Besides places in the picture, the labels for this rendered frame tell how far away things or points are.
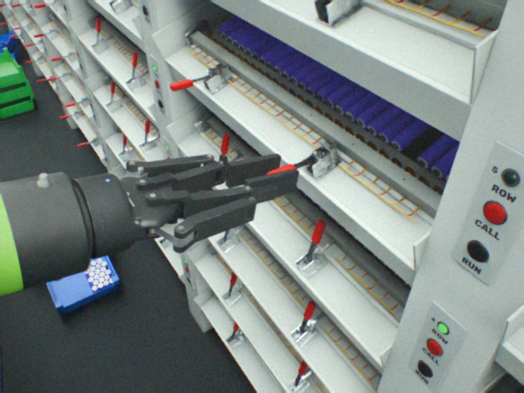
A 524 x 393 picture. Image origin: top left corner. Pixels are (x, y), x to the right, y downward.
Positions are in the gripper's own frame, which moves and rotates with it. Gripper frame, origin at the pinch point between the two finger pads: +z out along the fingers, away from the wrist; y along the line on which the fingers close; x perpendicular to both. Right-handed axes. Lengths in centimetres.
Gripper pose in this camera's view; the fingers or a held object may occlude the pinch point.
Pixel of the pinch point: (263, 178)
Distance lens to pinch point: 52.6
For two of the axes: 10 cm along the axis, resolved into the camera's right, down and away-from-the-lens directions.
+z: 8.2, -2.1, 5.3
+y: 5.5, 5.4, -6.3
